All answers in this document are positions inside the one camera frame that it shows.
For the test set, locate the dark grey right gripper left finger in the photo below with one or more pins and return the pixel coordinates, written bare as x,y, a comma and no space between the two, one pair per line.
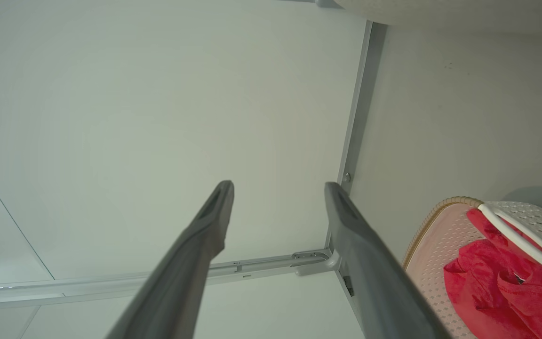
191,263

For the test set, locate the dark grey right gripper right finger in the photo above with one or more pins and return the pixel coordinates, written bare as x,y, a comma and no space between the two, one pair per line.
370,273

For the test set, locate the red cloth garment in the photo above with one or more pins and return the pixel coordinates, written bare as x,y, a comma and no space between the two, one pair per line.
478,278

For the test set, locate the white perforated laundry basket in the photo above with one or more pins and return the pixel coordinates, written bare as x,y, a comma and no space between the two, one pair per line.
433,245

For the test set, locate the white metal frame rail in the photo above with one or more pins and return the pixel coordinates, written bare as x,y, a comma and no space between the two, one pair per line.
362,94
87,285

